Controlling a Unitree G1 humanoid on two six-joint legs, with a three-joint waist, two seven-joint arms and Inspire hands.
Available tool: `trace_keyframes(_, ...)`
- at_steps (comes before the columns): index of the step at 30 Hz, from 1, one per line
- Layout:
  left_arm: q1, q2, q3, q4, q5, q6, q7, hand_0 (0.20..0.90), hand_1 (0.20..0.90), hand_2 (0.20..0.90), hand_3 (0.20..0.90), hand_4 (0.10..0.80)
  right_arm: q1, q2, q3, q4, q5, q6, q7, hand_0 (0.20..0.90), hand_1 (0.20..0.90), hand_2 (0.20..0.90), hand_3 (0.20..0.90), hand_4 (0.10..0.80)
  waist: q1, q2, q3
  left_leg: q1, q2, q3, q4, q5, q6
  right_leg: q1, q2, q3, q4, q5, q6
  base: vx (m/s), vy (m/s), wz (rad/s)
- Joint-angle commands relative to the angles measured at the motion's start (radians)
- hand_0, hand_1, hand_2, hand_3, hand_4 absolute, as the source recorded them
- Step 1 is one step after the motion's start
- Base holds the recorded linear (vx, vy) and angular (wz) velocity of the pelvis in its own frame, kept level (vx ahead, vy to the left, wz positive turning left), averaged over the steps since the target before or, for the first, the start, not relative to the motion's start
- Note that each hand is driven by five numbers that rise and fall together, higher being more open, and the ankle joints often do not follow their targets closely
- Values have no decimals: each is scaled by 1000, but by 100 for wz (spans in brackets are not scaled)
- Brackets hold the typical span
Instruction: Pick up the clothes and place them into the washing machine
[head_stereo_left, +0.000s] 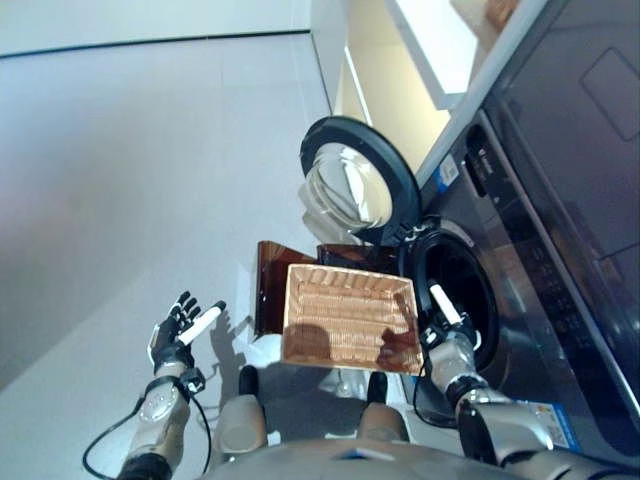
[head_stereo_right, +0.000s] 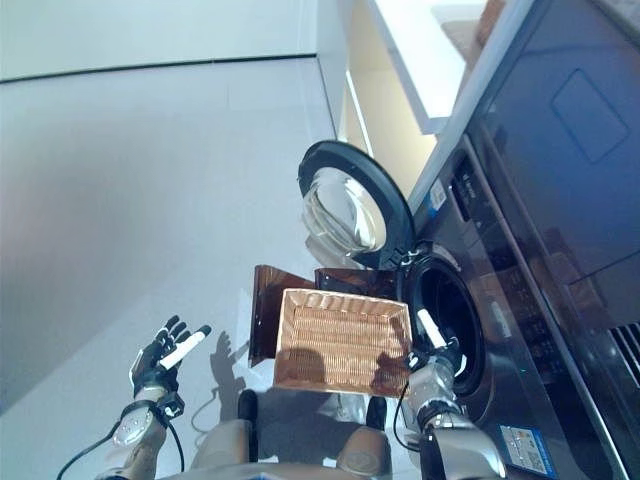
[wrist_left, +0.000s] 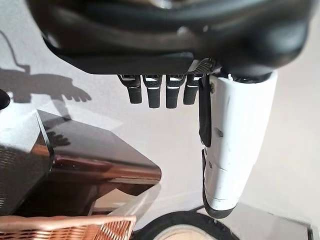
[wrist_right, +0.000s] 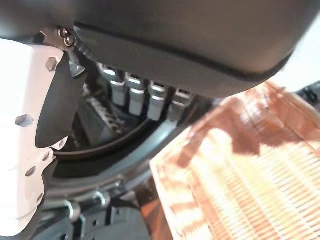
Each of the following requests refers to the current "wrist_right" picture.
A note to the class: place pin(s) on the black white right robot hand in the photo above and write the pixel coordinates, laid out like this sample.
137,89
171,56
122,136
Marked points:
175,37

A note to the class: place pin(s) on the grey front-load washing machine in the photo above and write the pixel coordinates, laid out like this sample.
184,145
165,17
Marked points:
112,160

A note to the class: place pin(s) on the rectangular wicker laundry basket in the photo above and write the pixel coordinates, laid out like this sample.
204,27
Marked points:
250,175

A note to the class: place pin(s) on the glossy brown wooden stool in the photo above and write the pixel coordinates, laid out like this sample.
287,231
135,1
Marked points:
150,212

